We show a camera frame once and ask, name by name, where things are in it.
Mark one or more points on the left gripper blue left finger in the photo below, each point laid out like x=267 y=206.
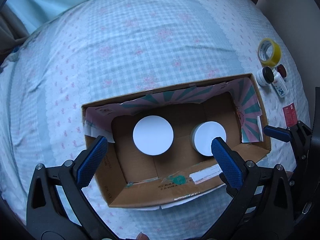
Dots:
x=88 y=161

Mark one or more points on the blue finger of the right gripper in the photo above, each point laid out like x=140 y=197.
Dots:
x=278 y=133

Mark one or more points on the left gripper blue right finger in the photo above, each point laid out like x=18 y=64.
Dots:
x=232 y=165

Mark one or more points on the red carton box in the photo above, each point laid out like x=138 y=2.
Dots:
x=290 y=115

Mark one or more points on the white pill bottle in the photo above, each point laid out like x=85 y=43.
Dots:
x=279 y=84

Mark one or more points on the black lid white jar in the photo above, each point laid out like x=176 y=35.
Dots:
x=264 y=76

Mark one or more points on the red lid tin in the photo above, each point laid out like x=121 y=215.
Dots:
x=282 y=71

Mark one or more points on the yellow tape roll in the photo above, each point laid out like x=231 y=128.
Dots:
x=269 y=52

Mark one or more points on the person's hand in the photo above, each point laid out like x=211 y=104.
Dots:
x=142 y=236

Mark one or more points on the cardboard box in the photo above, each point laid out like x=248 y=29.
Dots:
x=128 y=178

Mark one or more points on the left grey curtain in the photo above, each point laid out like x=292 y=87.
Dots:
x=12 y=32

